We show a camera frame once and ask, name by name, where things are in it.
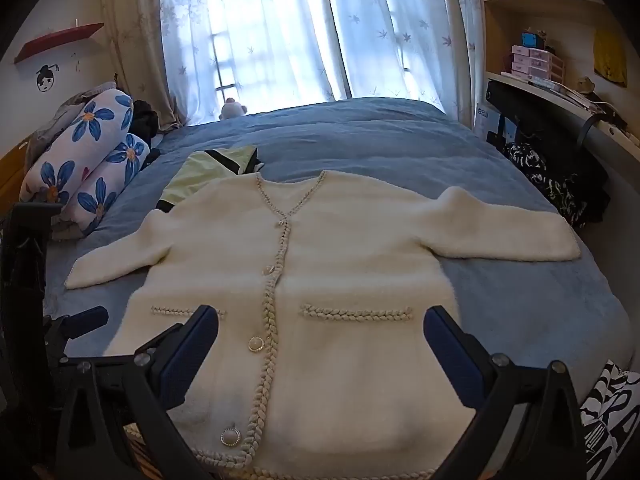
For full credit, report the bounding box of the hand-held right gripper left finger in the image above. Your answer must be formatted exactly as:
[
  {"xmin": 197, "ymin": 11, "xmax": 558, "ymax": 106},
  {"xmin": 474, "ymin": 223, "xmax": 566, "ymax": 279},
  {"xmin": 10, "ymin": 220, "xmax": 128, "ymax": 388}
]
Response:
[{"xmin": 55, "ymin": 304, "xmax": 221, "ymax": 480}]

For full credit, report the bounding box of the red wall shelf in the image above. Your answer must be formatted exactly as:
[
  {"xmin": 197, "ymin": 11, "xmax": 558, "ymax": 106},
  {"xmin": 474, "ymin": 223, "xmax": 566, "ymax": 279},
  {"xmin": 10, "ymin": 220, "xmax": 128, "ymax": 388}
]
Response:
[{"xmin": 14, "ymin": 22, "xmax": 105, "ymax": 64}]

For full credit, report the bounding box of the wooden headboard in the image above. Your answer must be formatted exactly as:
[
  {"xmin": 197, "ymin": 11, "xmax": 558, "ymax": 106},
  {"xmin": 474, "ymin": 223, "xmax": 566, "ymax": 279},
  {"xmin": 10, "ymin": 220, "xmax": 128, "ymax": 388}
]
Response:
[{"xmin": 0, "ymin": 142, "xmax": 32, "ymax": 211}]

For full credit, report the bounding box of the white fluffy cardigan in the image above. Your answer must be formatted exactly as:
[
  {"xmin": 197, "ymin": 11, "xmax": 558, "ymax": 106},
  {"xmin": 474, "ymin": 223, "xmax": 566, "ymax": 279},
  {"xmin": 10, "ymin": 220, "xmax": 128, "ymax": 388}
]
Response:
[{"xmin": 64, "ymin": 170, "xmax": 582, "ymax": 480}]

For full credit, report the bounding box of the blue bed blanket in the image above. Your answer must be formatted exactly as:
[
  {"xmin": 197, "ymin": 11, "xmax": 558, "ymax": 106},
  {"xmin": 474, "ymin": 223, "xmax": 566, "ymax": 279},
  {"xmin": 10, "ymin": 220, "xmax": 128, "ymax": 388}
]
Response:
[{"xmin": 42, "ymin": 96, "xmax": 633, "ymax": 461}]

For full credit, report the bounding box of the yellow hanging cloth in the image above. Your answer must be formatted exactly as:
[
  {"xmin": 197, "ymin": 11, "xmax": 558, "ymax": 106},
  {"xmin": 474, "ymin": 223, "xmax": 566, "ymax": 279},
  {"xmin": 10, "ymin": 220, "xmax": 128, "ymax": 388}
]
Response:
[{"xmin": 594, "ymin": 30, "xmax": 628, "ymax": 86}]

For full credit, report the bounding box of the wooden shelf unit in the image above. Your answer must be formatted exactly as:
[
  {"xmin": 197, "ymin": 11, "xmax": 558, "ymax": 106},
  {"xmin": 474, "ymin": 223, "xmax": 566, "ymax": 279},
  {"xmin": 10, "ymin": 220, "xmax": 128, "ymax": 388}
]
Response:
[{"xmin": 475, "ymin": 0, "xmax": 608, "ymax": 81}]

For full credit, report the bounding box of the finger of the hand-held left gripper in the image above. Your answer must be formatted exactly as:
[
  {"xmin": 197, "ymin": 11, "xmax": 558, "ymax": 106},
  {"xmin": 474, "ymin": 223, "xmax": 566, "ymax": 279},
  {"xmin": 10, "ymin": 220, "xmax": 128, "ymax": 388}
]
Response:
[{"xmin": 43, "ymin": 305, "xmax": 109, "ymax": 357}]

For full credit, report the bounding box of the black white printed fabric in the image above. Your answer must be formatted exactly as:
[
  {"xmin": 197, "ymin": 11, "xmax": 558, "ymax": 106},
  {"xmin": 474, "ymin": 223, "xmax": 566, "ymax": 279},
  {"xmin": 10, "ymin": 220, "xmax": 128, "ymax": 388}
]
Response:
[{"xmin": 580, "ymin": 360, "xmax": 640, "ymax": 480}]

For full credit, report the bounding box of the pink drawer organizer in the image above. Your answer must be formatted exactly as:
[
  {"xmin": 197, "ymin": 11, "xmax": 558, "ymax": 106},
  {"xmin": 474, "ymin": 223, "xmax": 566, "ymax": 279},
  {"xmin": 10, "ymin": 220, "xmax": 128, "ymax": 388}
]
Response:
[{"xmin": 510, "ymin": 45, "xmax": 566, "ymax": 81}]

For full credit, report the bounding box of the grey clothes pile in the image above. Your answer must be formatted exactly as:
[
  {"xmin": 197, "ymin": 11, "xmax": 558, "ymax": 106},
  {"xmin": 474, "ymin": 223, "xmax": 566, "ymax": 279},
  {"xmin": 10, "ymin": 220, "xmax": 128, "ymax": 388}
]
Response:
[{"xmin": 25, "ymin": 80, "xmax": 118, "ymax": 161}]

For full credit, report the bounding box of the yellow-green black-trimmed garment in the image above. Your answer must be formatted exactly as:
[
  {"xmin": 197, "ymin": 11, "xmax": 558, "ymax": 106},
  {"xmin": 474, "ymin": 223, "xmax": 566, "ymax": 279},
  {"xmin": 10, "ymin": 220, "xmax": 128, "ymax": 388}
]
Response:
[{"xmin": 156, "ymin": 144, "xmax": 266, "ymax": 211}]

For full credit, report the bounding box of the black white patterned cloth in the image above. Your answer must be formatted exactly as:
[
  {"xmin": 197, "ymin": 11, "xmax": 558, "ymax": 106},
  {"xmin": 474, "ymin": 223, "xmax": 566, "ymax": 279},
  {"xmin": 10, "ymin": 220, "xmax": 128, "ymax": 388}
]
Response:
[{"xmin": 502, "ymin": 142, "xmax": 591, "ymax": 228}]

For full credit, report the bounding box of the beige floral curtain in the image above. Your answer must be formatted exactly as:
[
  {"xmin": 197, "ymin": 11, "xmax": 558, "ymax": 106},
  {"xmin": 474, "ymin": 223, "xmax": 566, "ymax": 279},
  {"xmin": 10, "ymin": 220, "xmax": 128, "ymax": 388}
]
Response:
[
  {"xmin": 446, "ymin": 0, "xmax": 487, "ymax": 128},
  {"xmin": 100, "ymin": 0, "xmax": 188, "ymax": 131}
]

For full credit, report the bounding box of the curved white desk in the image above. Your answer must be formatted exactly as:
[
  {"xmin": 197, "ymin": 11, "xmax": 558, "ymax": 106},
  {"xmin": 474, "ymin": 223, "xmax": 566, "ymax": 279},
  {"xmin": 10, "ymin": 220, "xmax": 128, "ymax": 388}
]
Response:
[{"xmin": 485, "ymin": 71, "xmax": 640, "ymax": 161}]

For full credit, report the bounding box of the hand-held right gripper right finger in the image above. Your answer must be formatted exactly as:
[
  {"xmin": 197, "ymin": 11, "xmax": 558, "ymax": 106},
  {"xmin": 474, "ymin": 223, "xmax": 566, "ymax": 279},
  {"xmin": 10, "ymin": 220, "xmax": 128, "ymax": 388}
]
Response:
[{"xmin": 422, "ymin": 305, "xmax": 587, "ymax": 480}]

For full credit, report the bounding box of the pink white plush toy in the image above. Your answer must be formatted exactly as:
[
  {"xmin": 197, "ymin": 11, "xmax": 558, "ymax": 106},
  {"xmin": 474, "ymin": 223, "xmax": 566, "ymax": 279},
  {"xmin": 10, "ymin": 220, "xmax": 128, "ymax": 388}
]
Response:
[{"xmin": 218, "ymin": 97, "xmax": 249, "ymax": 121}]

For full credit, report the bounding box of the white cardboard box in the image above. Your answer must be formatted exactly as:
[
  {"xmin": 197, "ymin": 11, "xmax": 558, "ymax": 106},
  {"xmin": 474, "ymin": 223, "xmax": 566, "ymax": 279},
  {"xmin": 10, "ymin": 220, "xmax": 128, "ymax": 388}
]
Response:
[{"xmin": 475, "ymin": 105, "xmax": 518, "ymax": 148}]

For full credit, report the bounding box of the white sheer floral curtain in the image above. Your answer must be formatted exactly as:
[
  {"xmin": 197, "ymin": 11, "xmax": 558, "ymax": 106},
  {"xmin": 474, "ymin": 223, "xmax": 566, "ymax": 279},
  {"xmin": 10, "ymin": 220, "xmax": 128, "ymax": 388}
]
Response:
[
  {"xmin": 160, "ymin": 0, "xmax": 348, "ymax": 126},
  {"xmin": 325, "ymin": 0, "xmax": 473, "ymax": 126}
]

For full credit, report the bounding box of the face wall sticker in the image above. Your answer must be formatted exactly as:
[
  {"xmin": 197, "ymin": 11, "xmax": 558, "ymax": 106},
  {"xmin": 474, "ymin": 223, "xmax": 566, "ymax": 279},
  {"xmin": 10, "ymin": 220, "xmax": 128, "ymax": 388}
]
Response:
[{"xmin": 35, "ymin": 63, "xmax": 61, "ymax": 93}]

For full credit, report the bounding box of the blue floral rolled quilt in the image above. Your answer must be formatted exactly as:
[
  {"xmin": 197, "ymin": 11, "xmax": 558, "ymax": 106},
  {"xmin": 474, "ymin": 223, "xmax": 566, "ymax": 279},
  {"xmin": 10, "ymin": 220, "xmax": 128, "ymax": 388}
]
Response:
[{"xmin": 20, "ymin": 89, "xmax": 151, "ymax": 241}]

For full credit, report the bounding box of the dark clothes pile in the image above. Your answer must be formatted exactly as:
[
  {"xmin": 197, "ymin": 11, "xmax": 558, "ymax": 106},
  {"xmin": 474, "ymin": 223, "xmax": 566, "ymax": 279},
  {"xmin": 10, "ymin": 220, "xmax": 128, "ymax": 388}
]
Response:
[{"xmin": 131, "ymin": 99, "xmax": 162, "ymax": 148}]

